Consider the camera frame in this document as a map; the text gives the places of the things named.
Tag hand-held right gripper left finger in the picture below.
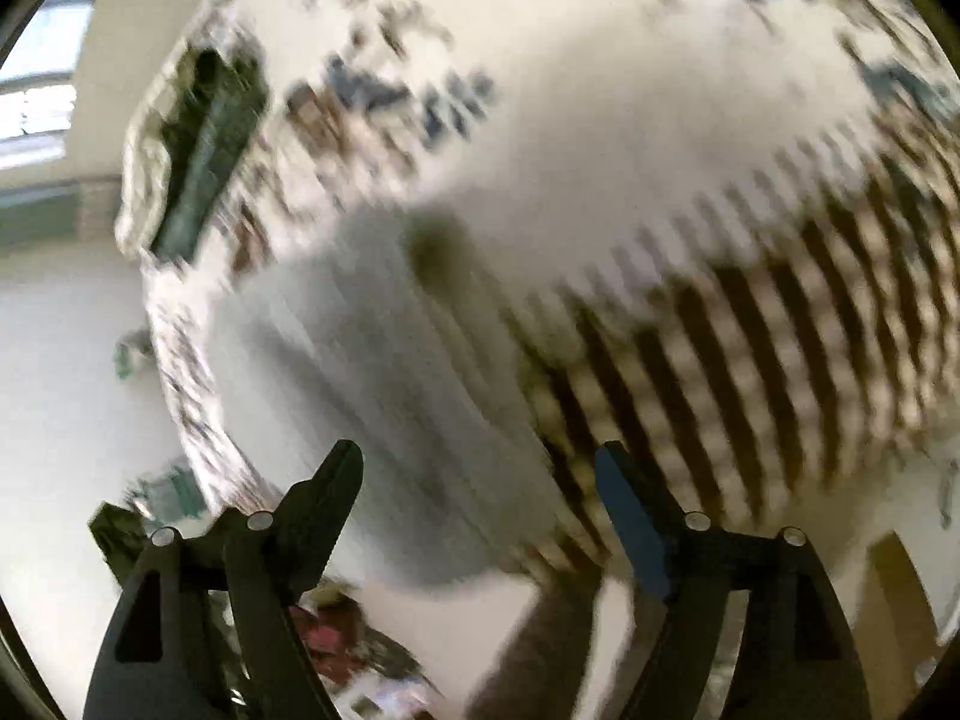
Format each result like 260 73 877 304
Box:
82 439 366 720

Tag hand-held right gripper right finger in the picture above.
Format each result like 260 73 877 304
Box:
596 441 875 720

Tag grey fleece pants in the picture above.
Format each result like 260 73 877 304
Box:
201 204 602 587

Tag dark green folded pants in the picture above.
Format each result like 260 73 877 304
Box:
150 45 272 265

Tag teal shelf cart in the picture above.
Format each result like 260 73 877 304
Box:
122 461 209 524

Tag white folded garment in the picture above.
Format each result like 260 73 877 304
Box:
115 106 179 250

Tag bed with floral cover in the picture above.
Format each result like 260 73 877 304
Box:
115 0 960 578

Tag barred window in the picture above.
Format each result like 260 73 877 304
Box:
0 0 130 175

